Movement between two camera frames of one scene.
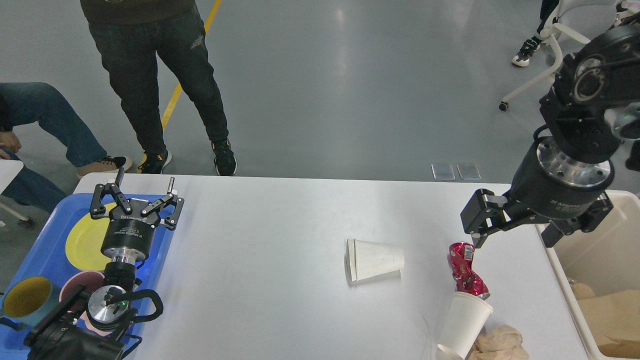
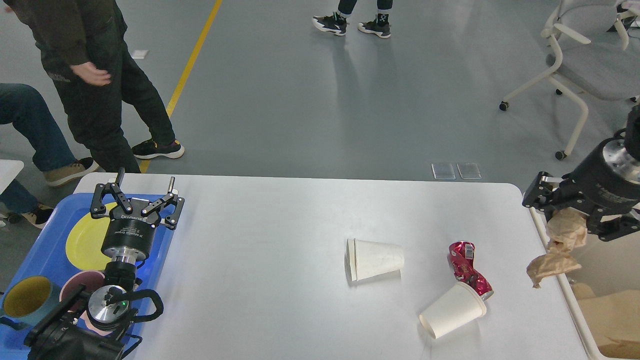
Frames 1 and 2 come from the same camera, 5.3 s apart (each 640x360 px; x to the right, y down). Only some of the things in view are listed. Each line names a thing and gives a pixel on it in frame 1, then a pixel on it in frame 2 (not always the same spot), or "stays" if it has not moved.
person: (129, 34) -> (82, 42)
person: (522, 58) -> (337, 22)
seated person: (25, 103) -> (28, 109)
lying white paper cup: (366, 259) stays
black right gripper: (547, 187) -> (610, 168)
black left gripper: (128, 237) stays
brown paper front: (501, 342) -> (567, 230)
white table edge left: (9, 169) stays
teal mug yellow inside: (27, 300) stays
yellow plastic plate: (84, 243) stays
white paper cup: (467, 317) -> (463, 304)
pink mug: (90, 279) stays
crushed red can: (467, 280) stays
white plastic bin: (606, 257) stays
